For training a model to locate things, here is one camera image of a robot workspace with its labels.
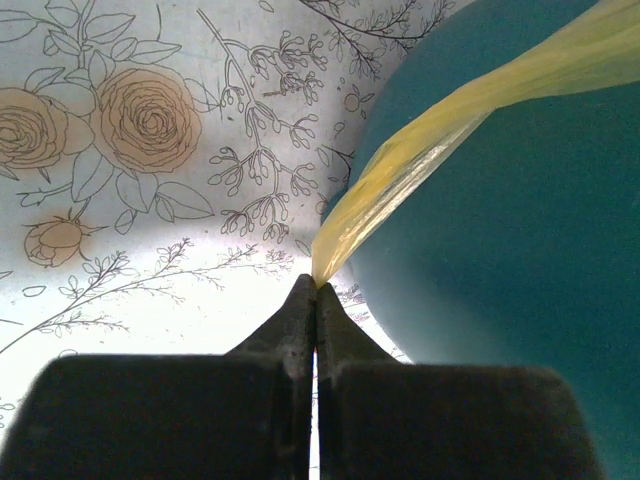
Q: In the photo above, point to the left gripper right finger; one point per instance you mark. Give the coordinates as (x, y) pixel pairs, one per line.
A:
(383, 419)

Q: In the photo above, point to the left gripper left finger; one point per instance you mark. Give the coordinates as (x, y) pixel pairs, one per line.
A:
(245, 414)

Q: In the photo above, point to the yellow trash bag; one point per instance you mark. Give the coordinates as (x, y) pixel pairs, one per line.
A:
(597, 50)

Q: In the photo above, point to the teal trash bin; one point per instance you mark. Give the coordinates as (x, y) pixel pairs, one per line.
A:
(523, 248)

